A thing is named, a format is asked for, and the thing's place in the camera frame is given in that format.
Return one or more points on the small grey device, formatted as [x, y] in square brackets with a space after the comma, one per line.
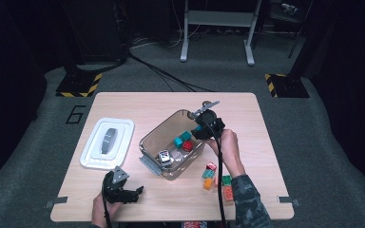
[290, 8]

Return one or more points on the red patterned fabric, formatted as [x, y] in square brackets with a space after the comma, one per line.
[195, 224]

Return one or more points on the black yellow striped stand base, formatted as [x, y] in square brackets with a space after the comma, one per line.
[290, 87]
[76, 85]

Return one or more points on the blue toy building block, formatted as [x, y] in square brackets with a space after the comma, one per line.
[186, 136]
[199, 128]
[178, 142]

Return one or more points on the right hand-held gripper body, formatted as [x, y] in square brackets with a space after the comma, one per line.
[214, 122]

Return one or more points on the red toy building block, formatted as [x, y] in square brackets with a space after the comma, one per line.
[211, 166]
[188, 146]

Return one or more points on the green toy building block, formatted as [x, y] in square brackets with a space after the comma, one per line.
[226, 180]

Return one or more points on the black cabinet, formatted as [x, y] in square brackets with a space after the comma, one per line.
[98, 31]

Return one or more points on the long orange toy building block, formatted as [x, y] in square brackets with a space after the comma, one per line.
[228, 193]

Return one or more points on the person's right hand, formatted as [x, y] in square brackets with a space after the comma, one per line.
[229, 152]

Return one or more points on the white toy car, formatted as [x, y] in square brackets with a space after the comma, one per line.
[165, 158]

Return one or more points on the person's left hand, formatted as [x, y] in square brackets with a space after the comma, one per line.
[103, 212]

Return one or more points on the pink toy building block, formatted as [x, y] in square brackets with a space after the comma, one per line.
[216, 181]

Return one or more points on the white metal desk frame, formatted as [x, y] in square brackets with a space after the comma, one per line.
[218, 18]

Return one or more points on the clear plastic storage box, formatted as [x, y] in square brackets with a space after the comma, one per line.
[158, 136]

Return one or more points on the teal toy building block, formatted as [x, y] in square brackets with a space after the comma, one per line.
[207, 174]

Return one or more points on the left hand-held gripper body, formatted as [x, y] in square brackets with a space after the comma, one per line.
[114, 186]

